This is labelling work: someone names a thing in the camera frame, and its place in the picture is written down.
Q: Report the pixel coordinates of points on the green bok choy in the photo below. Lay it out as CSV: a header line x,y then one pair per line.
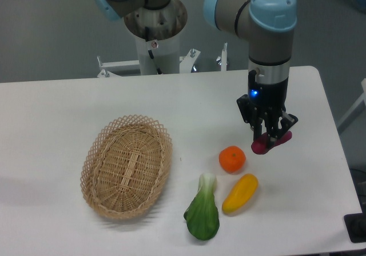
x,y
201,216

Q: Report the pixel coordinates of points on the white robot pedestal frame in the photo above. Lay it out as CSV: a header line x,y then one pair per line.
x,y
157,36

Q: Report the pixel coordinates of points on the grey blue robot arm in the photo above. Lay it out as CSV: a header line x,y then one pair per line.
x,y
267,25

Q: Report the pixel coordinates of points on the white frame at right edge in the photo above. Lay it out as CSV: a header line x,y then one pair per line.
x,y
353,112

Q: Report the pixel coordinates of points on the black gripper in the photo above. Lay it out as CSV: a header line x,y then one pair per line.
x,y
261,97

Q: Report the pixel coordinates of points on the black device at table edge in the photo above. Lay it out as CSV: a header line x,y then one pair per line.
x,y
355,224

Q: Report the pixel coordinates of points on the woven wicker basket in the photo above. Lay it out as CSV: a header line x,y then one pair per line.
x,y
127,166

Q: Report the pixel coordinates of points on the orange tangerine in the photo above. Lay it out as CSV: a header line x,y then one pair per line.
x,y
232,159

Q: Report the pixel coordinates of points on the purple red sweet potato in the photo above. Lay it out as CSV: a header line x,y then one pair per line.
x,y
260,147

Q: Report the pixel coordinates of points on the yellow orange mango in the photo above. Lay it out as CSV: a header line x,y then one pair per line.
x,y
240,194

